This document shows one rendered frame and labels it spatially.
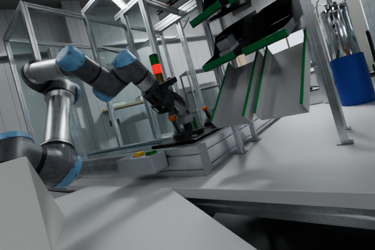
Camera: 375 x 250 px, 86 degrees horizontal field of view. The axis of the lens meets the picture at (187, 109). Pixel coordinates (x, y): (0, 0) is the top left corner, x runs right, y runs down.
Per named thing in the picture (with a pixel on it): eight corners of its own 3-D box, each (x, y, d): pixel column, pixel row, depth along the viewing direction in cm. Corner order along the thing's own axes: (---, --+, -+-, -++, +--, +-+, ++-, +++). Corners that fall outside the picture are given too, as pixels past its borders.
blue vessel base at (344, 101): (379, 101, 103) (364, 50, 104) (341, 107, 113) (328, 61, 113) (375, 97, 116) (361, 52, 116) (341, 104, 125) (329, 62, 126)
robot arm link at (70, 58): (18, 54, 86) (78, 35, 59) (44, 70, 95) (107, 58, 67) (2, 78, 83) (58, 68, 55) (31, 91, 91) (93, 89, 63)
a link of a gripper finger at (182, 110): (186, 122, 85) (169, 110, 81) (190, 111, 88) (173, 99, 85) (191, 120, 82) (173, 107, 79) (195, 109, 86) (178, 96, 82)
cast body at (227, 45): (234, 57, 62) (222, 36, 60) (223, 62, 65) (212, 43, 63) (244, 46, 67) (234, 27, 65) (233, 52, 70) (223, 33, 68)
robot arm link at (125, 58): (109, 61, 73) (126, 44, 72) (132, 81, 78) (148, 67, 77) (107, 67, 66) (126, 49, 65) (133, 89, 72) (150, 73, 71)
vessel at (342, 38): (362, 51, 105) (342, -19, 105) (330, 61, 113) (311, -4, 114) (360, 52, 116) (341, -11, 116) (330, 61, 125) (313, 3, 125)
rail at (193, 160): (206, 176, 63) (196, 142, 63) (81, 178, 118) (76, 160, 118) (215, 169, 68) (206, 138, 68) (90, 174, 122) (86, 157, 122)
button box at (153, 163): (155, 174, 67) (150, 155, 67) (120, 175, 80) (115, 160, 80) (169, 166, 73) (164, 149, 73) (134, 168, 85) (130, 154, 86)
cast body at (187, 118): (185, 123, 84) (180, 107, 84) (177, 125, 87) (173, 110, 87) (196, 119, 91) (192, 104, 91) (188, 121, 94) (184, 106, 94)
